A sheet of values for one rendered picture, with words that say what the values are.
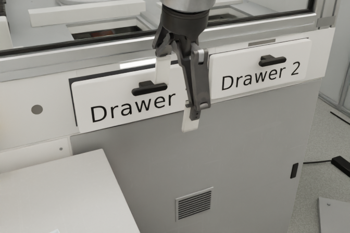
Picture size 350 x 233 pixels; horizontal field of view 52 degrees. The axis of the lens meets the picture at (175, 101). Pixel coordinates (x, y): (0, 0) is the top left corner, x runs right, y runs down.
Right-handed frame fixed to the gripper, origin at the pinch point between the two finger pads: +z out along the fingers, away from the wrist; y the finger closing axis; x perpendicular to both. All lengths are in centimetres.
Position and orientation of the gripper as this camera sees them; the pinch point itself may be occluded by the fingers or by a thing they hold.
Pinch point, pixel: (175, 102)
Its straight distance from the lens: 68.4
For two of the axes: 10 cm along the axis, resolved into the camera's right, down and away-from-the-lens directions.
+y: -4.0, -6.2, 6.8
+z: -0.9, 7.6, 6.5
